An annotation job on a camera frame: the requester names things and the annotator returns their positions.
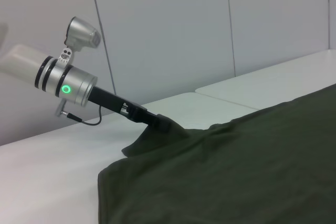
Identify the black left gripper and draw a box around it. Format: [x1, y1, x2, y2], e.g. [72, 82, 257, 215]
[89, 86, 172, 133]

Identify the dark green t-shirt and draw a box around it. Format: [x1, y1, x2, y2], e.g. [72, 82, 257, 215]
[97, 83, 336, 224]

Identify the left arm cable with plug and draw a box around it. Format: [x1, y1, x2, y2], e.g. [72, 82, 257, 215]
[54, 100, 103, 126]

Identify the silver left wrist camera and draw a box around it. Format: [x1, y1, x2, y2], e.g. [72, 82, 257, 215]
[58, 16, 102, 65]

